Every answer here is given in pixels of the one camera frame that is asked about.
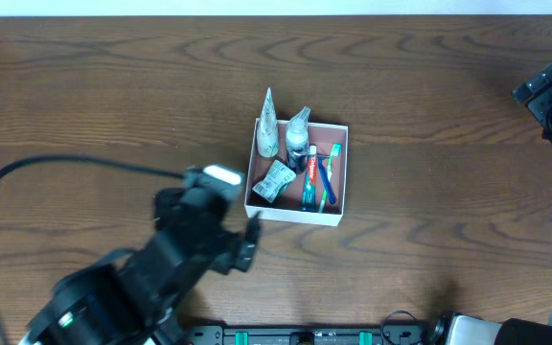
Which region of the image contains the blue disposable razor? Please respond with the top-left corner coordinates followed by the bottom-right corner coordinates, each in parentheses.
top-left (317, 155), bottom-right (337, 204)

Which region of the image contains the right black cable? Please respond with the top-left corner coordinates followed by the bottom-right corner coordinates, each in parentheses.
top-left (379, 310), bottom-right (426, 345)

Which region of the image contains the green white soap packet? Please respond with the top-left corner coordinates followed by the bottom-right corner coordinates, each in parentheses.
top-left (252, 160), bottom-right (297, 203)

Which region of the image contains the Colgate toothpaste tube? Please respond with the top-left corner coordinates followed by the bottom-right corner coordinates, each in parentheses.
top-left (301, 145), bottom-right (317, 212)

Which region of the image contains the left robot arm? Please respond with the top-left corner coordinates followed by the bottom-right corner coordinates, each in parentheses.
top-left (25, 187), bottom-right (261, 344)

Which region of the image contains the clear blue pump soap bottle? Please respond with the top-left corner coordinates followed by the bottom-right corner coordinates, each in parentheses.
top-left (286, 106), bottom-right (311, 173)

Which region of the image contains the green white toothbrush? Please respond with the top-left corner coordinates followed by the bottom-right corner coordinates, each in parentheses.
top-left (318, 144), bottom-right (341, 213)

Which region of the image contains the white lotion tube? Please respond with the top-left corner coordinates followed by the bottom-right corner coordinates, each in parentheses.
top-left (256, 87), bottom-right (280, 158)

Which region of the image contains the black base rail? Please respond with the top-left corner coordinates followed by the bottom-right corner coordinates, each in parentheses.
top-left (182, 323), bottom-right (428, 345)

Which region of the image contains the white box with pink interior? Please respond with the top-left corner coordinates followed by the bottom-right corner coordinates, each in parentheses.
top-left (244, 123), bottom-right (349, 226)

